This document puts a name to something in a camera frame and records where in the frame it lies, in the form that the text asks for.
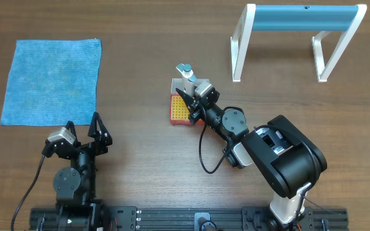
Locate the white pipette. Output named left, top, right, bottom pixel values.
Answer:
left=175, top=63, right=198, bottom=96

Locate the mounting rail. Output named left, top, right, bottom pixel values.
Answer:
left=29, top=205, right=349, bottom=231

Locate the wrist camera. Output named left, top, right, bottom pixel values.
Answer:
left=46, top=126, right=77, bottom=146
left=193, top=81, right=213, bottom=98

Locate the red and yellow tip box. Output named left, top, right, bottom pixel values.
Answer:
left=170, top=78, right=211, bottom=126

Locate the blue cloth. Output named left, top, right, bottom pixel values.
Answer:
left=0, top=38, right=103, bottom=126

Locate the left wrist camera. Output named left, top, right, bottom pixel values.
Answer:
left=46, top=126, right=77, bottom=146

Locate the white and blue stand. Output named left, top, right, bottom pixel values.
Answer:
left=230, top=3, right=368, bottom=83

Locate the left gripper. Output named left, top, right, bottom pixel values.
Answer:
left=42, top=111, right=114, bottom=160

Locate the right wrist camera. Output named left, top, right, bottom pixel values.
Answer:
left=193, top=81, right=213, bottom=98

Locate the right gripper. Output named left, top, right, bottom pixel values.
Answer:
left=175, top=86, right=221, bottom=126

